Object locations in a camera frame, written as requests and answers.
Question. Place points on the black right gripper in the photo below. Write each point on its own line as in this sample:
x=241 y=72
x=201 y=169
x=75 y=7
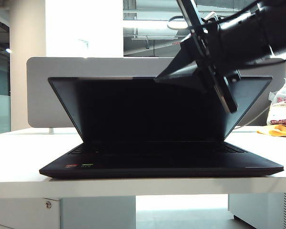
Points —
x=212 y=59

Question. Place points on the black Lenovo laptop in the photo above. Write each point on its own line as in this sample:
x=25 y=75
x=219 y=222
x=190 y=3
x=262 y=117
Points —
x=133 y=119

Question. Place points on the red ceiling sign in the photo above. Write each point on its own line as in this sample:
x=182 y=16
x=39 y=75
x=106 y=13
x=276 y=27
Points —
x=176 y=43

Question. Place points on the long ceiling light strip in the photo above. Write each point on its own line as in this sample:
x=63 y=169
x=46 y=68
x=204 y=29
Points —
x=145 y=24

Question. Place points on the white printed snack bag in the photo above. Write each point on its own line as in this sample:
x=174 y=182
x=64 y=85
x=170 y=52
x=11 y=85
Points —
x=278 y=107

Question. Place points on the yellow cloth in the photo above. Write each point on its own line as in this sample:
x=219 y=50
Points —
x=274 y=132

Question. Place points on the grey felt desk divider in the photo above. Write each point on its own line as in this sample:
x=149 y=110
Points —
x=38 y=95

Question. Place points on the white vented cabinet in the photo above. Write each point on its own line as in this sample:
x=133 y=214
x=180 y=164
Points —
x=257 y=210

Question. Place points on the white desk drawer cabinet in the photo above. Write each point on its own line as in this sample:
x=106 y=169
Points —
x=90 y=214

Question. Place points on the small round lamp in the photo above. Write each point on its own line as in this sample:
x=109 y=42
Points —
x=8 y=50

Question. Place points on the round silver drawer lock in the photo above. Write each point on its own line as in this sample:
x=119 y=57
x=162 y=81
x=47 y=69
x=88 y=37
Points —
x=48 y=204

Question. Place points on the hanging ceiling pipe bracket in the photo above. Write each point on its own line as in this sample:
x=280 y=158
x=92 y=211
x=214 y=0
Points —
x=155 y=37

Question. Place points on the silver divider support post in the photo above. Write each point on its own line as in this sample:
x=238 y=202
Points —
x=51 y=130

